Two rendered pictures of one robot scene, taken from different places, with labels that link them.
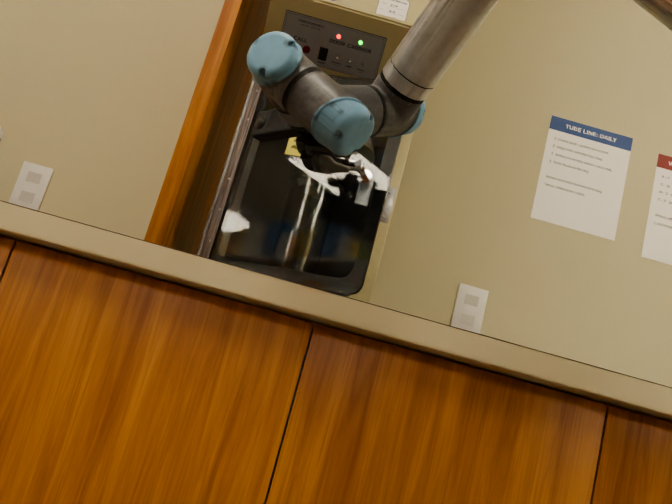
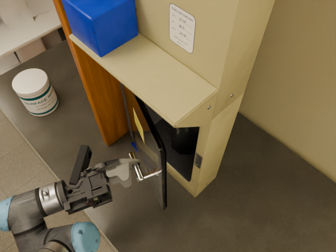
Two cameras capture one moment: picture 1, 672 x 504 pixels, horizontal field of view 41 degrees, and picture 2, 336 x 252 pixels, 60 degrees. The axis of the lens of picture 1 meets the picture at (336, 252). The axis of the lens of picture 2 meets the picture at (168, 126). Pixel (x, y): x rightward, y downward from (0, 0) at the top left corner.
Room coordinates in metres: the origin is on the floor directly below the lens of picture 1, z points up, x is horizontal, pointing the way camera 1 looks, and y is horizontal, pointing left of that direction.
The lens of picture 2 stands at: (1.25, -0.27, 1.91)
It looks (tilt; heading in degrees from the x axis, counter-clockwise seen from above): 56 degrees down; 47
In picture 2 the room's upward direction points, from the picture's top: straight up
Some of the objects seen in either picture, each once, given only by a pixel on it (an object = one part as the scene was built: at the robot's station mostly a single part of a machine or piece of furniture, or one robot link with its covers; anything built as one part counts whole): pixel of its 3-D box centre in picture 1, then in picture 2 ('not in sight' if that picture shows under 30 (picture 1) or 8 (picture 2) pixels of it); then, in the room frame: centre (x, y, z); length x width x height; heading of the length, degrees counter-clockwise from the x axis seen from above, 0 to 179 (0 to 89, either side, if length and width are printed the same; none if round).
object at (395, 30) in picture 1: (349, 46); (139, 77); (1.50, 0.08, 1.46); 0.32 x 0.12 x 0.10; 91
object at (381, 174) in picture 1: (306, 174); (143, 142); (1.49, 0.09, 1.19); 0.30 x 0.01 x 0.40; 70
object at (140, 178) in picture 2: (342, 167); (142, 165); (1.44, 0.03, 1.20); 0.10 x 0.05 x 0.03; 70
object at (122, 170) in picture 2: not in sight; (123, 170); (1.39, 0.04, 1.22); 0.09 x 0.06 x 0.03; 159
